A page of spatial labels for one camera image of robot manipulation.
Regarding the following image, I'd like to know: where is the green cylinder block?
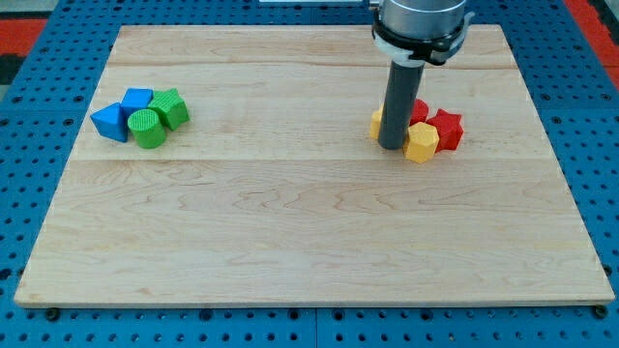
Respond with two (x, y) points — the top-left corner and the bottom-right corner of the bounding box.
(128, 109), (166, 149)

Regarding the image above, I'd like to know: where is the blue cube block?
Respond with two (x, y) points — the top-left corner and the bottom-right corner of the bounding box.
(120, 88), (153, 118)

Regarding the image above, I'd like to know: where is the blue triangle block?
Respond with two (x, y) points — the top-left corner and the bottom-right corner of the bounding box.
(90, 102), (129, 142)

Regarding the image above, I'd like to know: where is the red round block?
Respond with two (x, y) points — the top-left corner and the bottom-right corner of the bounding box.
(409, 99), (429, 126)

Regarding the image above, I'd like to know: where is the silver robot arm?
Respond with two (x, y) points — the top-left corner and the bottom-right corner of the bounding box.
(371, 0), (475, 68)

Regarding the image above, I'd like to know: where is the wooden board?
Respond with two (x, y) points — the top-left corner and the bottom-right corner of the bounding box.
(15, 25), (615, 308)

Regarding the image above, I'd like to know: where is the yellow block behind rod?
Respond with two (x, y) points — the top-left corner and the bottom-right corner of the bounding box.
(368, 104), (384, 140)

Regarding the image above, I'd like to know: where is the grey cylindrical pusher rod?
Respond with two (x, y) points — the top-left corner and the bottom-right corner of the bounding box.
(378, 62), (424, 150)

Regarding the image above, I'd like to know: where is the green star block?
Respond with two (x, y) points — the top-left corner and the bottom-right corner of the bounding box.
(148, 88), (190, 131)

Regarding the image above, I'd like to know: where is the red star block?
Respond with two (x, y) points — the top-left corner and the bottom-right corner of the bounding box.
(427, 108), (464, 153)

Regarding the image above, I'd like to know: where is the yellow hexagon block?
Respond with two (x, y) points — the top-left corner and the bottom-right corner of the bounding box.
(404, 122), (439, 163)

